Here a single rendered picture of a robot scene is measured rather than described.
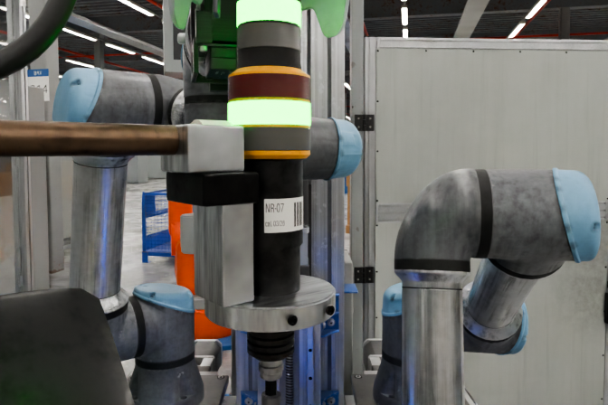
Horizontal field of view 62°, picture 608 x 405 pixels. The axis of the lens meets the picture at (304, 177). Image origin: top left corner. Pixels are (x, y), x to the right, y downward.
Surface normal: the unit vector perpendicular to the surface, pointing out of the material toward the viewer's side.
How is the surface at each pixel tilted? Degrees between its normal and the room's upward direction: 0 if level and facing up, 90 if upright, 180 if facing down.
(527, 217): 88
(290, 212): 90
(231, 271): 90
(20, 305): 40
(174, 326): 90
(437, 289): 76
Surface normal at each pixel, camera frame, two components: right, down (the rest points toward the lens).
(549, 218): -0.16, 0.02
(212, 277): -0.77, 0.04
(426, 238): -0.46, -0.19
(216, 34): 0.25, 0.05
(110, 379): 0.57, -0.72
